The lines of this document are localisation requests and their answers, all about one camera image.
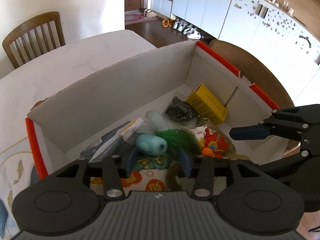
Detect colourful fabric pouch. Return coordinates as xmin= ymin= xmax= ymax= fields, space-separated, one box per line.
xmin=89 ymin=134 xmax=183 ymax=197

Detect orange red flower toy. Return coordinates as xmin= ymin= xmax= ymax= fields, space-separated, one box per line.
xmin=199 ymin=128 xmax=231 ymax=158

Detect green plush toy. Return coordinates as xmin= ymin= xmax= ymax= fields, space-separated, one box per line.
xmin=156 ymin=128 xmax=199 ymax=159

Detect small yellow box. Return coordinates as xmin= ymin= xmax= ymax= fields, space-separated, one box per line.
xmin=186 ymin=84 xmax=228 ymax=125

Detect dark tea packet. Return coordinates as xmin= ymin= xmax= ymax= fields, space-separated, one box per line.
xmin=164 ymin=96 xmax=197 ymax=124

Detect near wooden chair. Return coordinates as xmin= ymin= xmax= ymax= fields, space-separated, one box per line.
xmin=208 ymin=39 xmax=301 ymax=153

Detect wooden chair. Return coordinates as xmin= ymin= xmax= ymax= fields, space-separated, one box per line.
xmin=208 ymin=39 xmax=301 ymax=153
xmin=2 ymin=11 xmax=66 ymax=69

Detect red and white cardboard box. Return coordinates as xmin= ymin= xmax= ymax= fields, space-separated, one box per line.
xmin=25 ymin=41 xmax=278 ymax=178

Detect round patterned table mat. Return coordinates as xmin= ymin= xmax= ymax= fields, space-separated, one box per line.
xmin=1 ymin=138 xmax=34 ymax=239

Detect white refrigerator with magnets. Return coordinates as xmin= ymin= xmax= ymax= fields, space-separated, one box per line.
xmin=219 ymin=0 xmax=319 ymax=106

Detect red patterned door rug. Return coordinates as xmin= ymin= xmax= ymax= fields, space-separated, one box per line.
xmin=125 ymin=9 xmax=158 ymax=26

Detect far wooden chair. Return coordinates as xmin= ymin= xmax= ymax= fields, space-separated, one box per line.
xmin=2 ymin=11 xmax=66 ymax=69

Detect white wall cabinet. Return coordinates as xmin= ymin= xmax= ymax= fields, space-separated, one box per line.
xmin=151 ymin=0 xmax=231 ymax=38

